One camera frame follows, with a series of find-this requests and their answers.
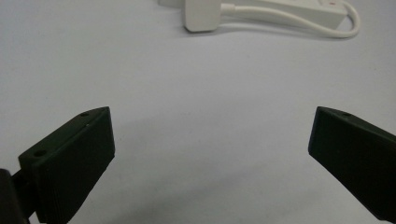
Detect white power strip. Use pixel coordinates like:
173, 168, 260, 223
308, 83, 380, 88
157, 0, 348, 30

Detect white power cable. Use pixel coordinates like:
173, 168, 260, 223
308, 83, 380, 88
219, 0, 362, 40

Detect white power plug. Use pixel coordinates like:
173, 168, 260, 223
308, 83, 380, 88
182, 0, 224, 34

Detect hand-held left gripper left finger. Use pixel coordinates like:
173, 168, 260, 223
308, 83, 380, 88
18, 105, 116, 224

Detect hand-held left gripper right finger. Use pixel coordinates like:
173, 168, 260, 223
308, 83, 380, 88
307, 105, 396, 224

